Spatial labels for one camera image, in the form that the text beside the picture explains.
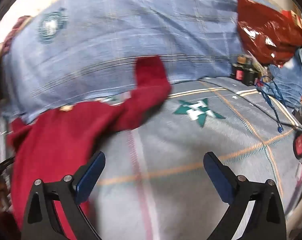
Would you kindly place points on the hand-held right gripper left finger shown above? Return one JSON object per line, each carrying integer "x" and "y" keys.
{"x": 90, "y": 177}

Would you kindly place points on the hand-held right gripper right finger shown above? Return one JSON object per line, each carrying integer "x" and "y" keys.
{"x": 219, "y": 180}

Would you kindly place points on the dark red knit garment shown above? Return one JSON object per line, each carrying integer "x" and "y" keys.
{"x": 66, "y": 135}

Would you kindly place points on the grey plaid bed sheet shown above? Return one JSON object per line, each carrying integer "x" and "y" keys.
{"x": 178, "y": 142}

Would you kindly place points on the dark jar with red label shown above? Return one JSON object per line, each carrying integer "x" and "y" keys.
{"x": 238, "y": 73}

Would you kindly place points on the blue denim cloth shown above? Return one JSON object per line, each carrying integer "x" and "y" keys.
{"x": 290, "y": 80}

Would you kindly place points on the pink knitted cloth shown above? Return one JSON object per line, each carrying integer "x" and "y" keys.
{"x": 14, "y": 32}

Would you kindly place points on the red plastic bag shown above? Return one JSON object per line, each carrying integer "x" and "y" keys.
{"x": 260, "y": 30}

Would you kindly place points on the colourful printed packaging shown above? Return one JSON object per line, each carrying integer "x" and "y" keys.
{"x": 299, "y": 21}

